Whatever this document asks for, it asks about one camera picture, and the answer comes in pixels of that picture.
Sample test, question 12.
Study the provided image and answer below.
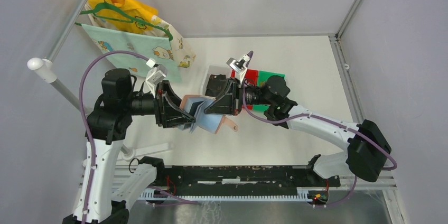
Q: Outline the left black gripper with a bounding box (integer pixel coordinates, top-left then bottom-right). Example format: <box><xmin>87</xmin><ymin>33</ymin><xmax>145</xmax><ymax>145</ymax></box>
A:
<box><xmin>125</xmin><ymin>79</ymin><xmax>197</xmax><ymax>126</ymax></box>

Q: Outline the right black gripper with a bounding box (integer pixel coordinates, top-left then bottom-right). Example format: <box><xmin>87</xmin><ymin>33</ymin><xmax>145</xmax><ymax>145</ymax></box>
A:
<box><xmin>204</xmin><ymin>78</ymin><xmax>273</xmax><ymax>116</ymax></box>

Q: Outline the tan leather card holder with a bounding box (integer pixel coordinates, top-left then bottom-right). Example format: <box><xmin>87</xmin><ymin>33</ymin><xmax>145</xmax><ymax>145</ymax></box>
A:
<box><xmin>177</xmin><ymin>95</ymin><xmax>239</xmax><ymax>134</ymax></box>

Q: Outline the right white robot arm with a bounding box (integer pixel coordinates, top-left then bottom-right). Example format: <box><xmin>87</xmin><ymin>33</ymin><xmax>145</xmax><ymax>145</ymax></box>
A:
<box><xmin>204</xmin><ymin>75</ymin><xmax>397</xmax><ymax>186</ymax></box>

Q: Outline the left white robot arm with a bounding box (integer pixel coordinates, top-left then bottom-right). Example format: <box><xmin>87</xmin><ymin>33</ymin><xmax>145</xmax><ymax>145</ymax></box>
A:
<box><xmin>63</xmin><ymin>69</ymin><xmax>194</xmax><ymax>223</ymax></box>

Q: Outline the red plastic bin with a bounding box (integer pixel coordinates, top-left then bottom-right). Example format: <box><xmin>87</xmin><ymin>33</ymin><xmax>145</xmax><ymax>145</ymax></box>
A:
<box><xmin>231</xmin><ymin>69</ymin><xmax>259</xmax><ymax>110</ymax></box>

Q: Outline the white plastic bin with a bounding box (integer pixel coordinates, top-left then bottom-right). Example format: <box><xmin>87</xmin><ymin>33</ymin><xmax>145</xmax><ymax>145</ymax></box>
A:
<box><xmin>200</xmin><ymin>64</ymin><xmax>232</xmax><ymax>96</ymax></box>

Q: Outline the green plastic bin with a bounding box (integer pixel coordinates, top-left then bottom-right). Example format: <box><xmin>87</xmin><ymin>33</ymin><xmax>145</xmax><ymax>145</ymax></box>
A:
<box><xmin>253</xmin><ymin>71</ymin><xmax>285</xmax><ymax>113</ymax></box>

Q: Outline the cream patterned cloth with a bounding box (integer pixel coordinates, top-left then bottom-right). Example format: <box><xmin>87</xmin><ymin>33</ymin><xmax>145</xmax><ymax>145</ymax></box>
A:
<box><xmin>150</xmin><ymin>15</ymin><xmax>196</xmax><ymax>68</ymax></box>

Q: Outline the light green patterned cloth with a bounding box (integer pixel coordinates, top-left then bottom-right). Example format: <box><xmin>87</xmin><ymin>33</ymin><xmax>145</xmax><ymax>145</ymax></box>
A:
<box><xmin>82</xmin><ymin>24</ymin><xmax>182</xmax><ymax>83</ymax></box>

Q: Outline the green clothes hanger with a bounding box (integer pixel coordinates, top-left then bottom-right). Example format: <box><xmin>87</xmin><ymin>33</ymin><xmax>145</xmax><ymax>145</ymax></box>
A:
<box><xmin>79</xmin><ymin>2</ymin><xmax>173</xmax><ymax>41</ymax></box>

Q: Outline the yellow garment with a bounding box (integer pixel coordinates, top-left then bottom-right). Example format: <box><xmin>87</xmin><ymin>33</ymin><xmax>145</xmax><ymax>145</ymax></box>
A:
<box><xmin>87</xmin><ymin>0</ymin><xmax>163</xmax><ymax>35</ymax></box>

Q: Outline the metal clothes rack pole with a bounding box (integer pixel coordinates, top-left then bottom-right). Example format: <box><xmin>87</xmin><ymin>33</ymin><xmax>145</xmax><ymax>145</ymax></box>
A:
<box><xmin>27</xmin><ymin>0</ymin><xmax>134</xmax><ymax>156</ymax></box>

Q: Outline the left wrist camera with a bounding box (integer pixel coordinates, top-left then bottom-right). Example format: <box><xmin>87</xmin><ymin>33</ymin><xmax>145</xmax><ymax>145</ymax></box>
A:
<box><xmin>145</xmin><ymin>58</ymin><xmax>168</xmax><ymax>95</ymax></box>

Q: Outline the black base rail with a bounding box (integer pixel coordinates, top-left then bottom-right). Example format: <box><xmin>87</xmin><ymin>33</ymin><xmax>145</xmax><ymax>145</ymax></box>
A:
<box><xmin>151</xmin><ymin>165</ymin><xmax>341</xmax><ymax>196</ymax></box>

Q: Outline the white cable duct strip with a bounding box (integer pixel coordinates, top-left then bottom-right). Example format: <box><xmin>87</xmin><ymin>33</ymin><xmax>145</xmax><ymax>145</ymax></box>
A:
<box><xmin>137</xmin><ymin>189</ymin><xmax>312</xmax><ymax>203</ymax></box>

